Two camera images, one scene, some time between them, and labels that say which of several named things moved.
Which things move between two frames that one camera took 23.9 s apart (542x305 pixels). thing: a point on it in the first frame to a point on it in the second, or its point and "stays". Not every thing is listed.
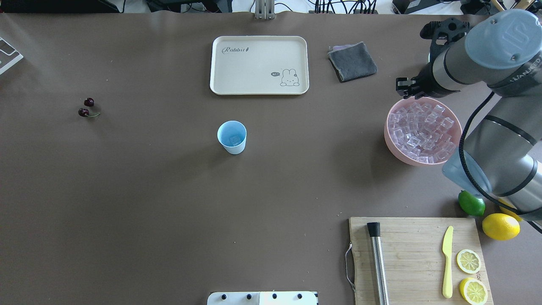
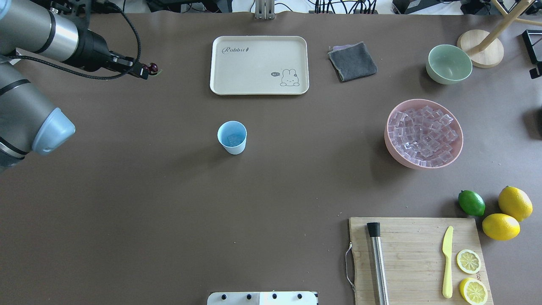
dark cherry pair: x=84 y=112 to x=152 y=67
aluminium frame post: x=264 y=9 stays
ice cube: x=234 y=140 stays
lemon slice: x=468 y=261 stays
